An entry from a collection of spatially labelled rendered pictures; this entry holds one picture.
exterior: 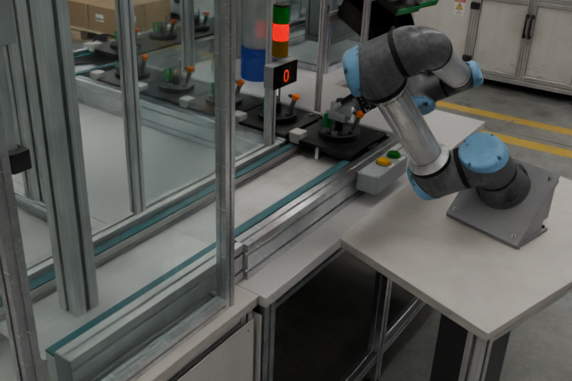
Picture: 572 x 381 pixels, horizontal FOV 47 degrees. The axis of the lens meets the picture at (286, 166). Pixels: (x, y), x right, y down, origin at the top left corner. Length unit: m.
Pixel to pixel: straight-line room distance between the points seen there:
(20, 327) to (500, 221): 1.31
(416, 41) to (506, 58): 4.59
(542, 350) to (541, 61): 3.49
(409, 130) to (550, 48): 4.39
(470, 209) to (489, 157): 0.26
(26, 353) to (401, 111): 1.00
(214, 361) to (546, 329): 1.89
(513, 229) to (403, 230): 0.30
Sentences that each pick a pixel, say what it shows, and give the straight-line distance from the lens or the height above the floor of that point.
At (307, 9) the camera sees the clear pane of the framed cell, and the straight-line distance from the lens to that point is 3.22.
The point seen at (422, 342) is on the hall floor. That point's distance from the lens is 2.88.
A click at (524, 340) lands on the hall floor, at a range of 3.03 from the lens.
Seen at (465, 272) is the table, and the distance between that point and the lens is 1.77.
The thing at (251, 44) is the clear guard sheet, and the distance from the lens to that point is 1.94.
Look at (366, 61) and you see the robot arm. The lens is 1.55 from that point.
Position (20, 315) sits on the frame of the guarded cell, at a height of 1.15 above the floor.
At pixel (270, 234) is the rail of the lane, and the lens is 1.65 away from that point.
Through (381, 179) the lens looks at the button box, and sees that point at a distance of 1.98.
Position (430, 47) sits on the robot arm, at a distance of 1.55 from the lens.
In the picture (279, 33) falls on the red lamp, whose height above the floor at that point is 1.33.
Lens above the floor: 1.81
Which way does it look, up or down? 25 degrees down
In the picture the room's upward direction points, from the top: 2 degrees clockwise
